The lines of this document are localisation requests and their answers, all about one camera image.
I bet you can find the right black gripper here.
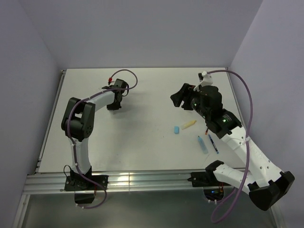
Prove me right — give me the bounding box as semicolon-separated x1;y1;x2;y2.
170;83;209;119

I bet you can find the yellow highlighter pen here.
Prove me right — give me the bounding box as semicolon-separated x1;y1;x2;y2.
180;120;197;130

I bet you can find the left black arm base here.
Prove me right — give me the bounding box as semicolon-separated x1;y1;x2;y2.
64;171;109;205

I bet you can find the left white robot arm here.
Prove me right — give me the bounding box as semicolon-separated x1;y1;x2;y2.
61;79;130;190

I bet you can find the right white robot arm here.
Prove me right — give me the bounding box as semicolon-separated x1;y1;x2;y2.
170;83;295;211

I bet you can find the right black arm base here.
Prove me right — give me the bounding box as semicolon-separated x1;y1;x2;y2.
187;171;229;187

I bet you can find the blue pen cap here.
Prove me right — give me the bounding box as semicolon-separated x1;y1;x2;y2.
174;126;180;134

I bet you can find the blue highlighter pen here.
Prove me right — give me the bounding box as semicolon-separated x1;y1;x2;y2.
198;136;209;154

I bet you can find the blue thin pen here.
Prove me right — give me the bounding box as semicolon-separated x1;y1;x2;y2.
208;134;219;154

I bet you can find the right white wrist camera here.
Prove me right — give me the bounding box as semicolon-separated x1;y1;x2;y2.
193;71;213;92

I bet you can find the aluminium rail frame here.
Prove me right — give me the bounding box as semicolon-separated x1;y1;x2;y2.
23;166;273;195

